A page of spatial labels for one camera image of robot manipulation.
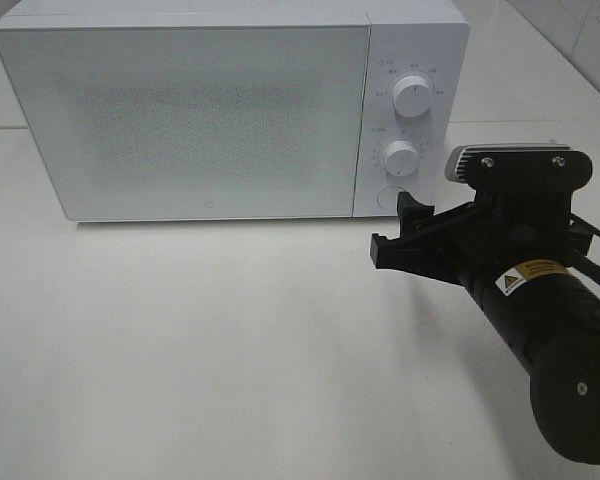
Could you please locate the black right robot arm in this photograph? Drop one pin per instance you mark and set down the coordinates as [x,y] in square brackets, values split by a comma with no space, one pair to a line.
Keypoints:
[550,321]

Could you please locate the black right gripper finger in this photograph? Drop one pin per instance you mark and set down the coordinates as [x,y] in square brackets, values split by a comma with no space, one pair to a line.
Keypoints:
[426,249]
[416,218]

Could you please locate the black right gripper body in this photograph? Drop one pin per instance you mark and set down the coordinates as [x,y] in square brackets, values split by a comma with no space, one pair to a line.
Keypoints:
[508,229]

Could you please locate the white microwave oven body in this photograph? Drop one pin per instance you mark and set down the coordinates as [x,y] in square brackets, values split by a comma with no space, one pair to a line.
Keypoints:
[403,36]

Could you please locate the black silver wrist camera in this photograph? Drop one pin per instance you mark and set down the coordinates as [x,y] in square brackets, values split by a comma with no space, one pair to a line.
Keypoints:
[529,168]

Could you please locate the white dial knob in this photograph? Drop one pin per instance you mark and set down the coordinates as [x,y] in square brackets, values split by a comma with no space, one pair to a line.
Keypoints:
[400,158]
[412,95]

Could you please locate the round white door button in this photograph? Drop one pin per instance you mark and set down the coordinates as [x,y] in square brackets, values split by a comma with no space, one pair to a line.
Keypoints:
[387,198]

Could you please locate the white microwave door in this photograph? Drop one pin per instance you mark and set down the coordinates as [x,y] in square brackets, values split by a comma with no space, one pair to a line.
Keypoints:
[179,124]

